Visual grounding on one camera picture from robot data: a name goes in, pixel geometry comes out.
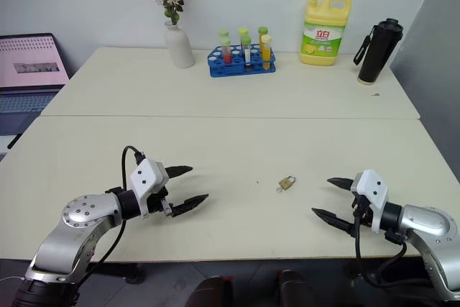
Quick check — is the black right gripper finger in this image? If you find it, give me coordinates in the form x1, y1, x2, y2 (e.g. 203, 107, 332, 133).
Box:
326, 177, 356, 191
310, 207, 357, 239

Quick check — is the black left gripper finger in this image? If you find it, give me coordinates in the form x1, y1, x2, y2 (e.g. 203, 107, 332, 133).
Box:
170, 193, 210, 219
165, 165, 194, 180

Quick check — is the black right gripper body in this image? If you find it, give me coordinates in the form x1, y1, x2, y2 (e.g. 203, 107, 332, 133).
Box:
351, 192, 374, 229

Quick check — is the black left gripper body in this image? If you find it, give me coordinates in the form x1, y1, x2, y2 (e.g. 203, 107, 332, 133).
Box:
146, 185, 178, 218

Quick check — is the small brass padlock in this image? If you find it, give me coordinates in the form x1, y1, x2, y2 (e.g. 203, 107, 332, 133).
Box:
279, 175, 298, 191

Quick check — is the dark rounded shape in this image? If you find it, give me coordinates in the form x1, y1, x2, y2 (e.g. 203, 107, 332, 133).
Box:
274, 269, 318, 307
184, 275, 235, 307

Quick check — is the white ceramic vase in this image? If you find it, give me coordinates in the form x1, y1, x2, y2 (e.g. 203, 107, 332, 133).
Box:
164, 21, 196, 70

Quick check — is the blue test tube rack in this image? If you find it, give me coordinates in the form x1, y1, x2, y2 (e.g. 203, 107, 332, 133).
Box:
206, 43, 278, 78

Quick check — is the green-capped tube, red liquid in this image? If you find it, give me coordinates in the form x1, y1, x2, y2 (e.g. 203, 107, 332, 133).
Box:
219, 37, 234, 65

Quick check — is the green-capped tube, white label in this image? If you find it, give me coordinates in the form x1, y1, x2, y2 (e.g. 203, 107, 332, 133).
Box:
240, 35, 254, 70

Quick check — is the yellow-capped tube, yellow liquid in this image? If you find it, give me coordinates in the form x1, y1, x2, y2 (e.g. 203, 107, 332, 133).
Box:
259, 34, 272, 71

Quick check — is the yellow dish soap pump bottle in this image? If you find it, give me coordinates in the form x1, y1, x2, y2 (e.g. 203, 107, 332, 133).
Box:
299, 0, 353, 68

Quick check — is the black pen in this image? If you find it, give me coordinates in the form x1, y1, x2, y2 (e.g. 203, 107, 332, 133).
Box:
6, 133, 24, 150

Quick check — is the open grey laptop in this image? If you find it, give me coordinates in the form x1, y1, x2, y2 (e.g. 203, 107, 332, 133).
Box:
0, 32, 71, 136

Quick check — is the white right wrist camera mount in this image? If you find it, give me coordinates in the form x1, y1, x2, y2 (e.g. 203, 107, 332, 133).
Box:
350, 169, 391, 234

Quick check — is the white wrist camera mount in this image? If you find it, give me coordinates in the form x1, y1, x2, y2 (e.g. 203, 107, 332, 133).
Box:
350, 169, 391, 234
129, 158, 170, 220

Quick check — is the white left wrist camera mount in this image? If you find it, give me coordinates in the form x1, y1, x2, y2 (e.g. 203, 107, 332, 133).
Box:
129, 158, 170, 220

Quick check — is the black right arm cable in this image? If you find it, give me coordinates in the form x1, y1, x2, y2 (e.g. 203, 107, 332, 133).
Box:
353, 209, 432, 288

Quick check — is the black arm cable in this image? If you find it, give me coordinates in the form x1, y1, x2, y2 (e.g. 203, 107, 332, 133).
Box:
77, 145, 147, 286
353, 209, 432, 288

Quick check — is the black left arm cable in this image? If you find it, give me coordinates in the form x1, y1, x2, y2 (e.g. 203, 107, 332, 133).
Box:
77, 145, 147, 286

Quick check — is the black thermos bottle with strap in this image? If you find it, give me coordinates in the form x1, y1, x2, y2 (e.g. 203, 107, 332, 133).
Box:
353, 17, 405, 86

